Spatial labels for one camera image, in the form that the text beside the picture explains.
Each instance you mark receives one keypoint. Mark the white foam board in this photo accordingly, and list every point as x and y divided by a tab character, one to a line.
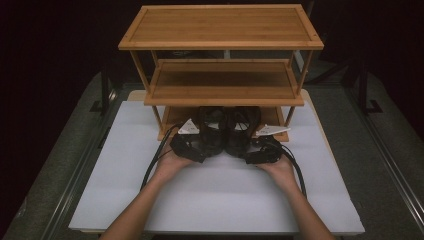
216	200

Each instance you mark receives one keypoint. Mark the black tripod legs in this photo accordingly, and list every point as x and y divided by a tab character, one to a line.
328	71

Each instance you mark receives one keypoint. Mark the person's right hand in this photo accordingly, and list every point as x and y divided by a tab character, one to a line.
281	171

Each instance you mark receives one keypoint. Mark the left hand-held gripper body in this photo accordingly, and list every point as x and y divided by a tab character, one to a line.
186	146

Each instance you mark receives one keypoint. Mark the person's left hand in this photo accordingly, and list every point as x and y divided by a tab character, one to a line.
171	165

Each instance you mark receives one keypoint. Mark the wooden three-tier shoe rack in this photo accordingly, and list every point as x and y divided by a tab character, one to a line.
220	28

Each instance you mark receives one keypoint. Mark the black leather shoe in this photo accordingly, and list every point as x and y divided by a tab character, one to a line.
211	136
240	140

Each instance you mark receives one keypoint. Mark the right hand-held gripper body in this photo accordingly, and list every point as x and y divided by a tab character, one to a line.
270	150

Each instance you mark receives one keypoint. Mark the black metal stand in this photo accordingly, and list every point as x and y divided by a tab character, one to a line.
105	90
364	90

